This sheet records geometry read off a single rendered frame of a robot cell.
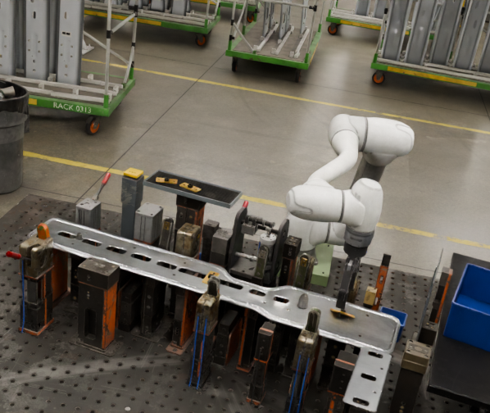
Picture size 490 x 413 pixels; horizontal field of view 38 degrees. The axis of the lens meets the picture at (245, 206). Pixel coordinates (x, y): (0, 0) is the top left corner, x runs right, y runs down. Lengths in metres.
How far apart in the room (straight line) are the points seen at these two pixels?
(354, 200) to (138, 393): 0.97
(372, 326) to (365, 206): 0.46
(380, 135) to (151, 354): 1.16
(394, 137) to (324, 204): 0.63
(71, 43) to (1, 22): 0.64
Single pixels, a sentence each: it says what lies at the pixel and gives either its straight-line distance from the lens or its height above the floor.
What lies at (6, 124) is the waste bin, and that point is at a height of 0.55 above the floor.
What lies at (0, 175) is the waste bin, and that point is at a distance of 5.24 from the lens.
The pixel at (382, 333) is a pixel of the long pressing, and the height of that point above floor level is 1.00.
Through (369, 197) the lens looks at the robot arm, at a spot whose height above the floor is 1.48.
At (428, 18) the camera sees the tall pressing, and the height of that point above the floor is 0.87.
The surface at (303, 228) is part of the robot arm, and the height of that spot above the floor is 0.93.
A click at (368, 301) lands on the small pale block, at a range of 2.53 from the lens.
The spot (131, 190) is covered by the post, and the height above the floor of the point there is 1.09.
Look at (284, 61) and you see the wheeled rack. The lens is 8.53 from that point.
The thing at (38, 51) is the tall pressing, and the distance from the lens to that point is 6.73.
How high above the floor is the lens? 2.35
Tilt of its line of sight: 26 degrees down
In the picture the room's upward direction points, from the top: 8 degrees clockwise
